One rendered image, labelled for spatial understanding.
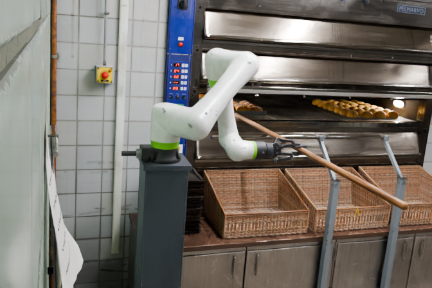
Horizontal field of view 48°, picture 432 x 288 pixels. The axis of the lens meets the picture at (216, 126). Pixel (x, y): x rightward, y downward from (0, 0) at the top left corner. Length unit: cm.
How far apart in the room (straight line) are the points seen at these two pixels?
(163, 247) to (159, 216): 14
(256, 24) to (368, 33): 85
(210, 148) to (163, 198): 115
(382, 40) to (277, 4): 85
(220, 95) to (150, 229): 65
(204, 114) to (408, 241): 198
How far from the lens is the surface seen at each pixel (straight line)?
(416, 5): 386
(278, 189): 340
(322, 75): 343
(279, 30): 325
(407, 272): 363
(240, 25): 315
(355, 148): 370
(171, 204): 212
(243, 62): 216
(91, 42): 295
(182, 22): 300
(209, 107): 198
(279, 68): 328
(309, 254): 312
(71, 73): 296
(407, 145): 398
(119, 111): 299
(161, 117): 203
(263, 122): 329
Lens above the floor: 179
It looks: 12 degrees down
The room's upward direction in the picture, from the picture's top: 4 degrees clockwise
